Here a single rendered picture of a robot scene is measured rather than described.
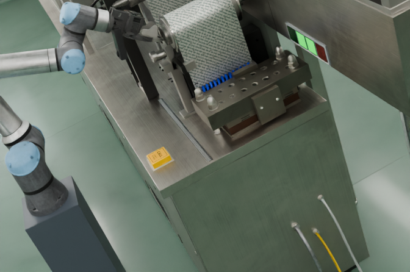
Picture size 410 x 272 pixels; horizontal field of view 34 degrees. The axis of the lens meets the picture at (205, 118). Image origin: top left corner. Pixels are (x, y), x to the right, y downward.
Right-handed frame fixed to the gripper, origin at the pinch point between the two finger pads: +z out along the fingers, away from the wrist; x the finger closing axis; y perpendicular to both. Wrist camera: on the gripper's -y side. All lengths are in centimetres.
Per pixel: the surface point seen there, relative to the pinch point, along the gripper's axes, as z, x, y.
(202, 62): 15.5, -7.9, -2.5
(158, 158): 5.0, -19.9, -36.6
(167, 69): 6.5, -0.6, -9.7
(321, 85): 79, 5, -5
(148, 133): 8.6, 2.0, -36.8
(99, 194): 43, 115, -126
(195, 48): 11.0, -7.9, 1.9
